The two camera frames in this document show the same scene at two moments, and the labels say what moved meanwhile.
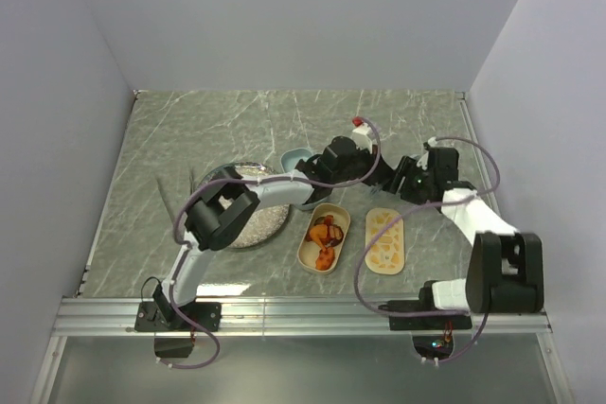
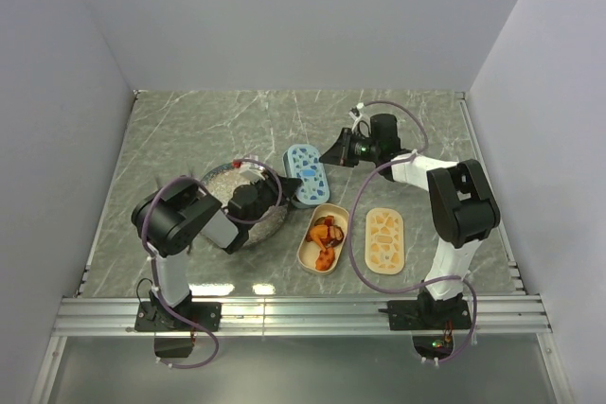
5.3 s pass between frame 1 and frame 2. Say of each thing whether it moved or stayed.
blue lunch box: moved
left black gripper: moved
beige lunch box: stayed
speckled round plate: stayed
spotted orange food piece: stayed
